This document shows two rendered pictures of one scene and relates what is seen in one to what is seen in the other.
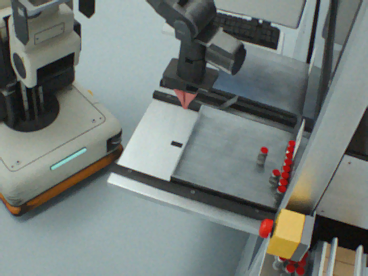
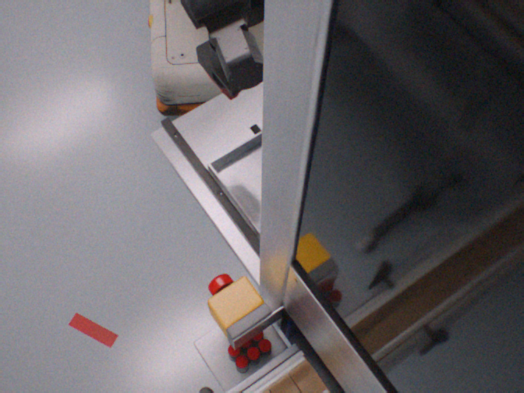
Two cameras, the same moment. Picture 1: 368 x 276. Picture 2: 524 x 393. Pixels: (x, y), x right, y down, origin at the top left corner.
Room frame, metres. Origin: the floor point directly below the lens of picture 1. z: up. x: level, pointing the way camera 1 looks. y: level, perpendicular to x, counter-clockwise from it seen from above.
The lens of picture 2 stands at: (0.38, -0.44, 1.93)
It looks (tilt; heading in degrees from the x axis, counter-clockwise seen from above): 64 degrees down; 43
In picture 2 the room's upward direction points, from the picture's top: 1 degrees clockwise
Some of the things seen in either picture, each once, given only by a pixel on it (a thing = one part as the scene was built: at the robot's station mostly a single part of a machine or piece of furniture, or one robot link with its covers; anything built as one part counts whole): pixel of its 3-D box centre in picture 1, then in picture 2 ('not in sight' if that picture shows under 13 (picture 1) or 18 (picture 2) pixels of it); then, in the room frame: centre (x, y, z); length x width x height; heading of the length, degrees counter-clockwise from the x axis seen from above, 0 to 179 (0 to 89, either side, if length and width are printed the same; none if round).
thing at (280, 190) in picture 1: (284, 171); not in sight; (0.79, -0.25, 0.91); 0.18 x 0.02 x 0.05; 169
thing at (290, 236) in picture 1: (289, 234); (238, 311); (0.54, -0.24, 1.00); 0.08 x 0.07 x 0.07; 79
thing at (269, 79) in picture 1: (274, 82); not in sight; (1.14, -0.23, 0.90); 0.34 x 0.26 x 0.04; 79
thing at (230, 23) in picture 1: (227, 24); not in sight; (1.54, -0.08, 0.82); 0.40 x 0.14 x 0.02; 83
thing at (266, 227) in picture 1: (269, 229); (222, 288); (0.55, -0.19, 1.00); 0.04 x 0.04 x 0.04; 79
